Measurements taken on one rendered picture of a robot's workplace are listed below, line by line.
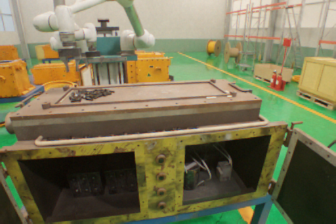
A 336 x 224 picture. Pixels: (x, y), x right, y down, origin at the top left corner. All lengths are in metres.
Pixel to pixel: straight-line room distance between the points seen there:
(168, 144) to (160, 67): 2.73
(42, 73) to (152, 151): 6.74
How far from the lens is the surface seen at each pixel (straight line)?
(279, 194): 1.39
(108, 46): 2.18
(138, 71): 3.48
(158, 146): 0.88
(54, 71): 7.27
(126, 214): 1.21
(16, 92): 4.14
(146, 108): 0.85
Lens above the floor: 1.70
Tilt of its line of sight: 20 degrees down
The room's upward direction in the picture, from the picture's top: straight up
